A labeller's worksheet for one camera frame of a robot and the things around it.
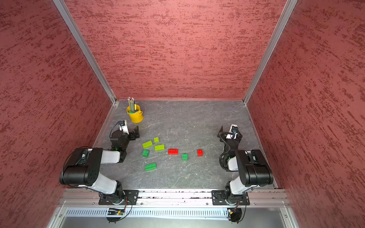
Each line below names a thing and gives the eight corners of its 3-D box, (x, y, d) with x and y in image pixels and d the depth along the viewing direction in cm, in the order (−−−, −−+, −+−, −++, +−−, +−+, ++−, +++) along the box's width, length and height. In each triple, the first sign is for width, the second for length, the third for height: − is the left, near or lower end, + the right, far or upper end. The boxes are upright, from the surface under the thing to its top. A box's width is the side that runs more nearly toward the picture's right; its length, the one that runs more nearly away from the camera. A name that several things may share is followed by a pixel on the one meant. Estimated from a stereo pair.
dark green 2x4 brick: (146, 171, 85) (145, 170, 83) (145, 166, 87) (144, 165, 85) (156, 168, 86) (156, 167, 84) (156, 164, 88) (155, 162, 86)
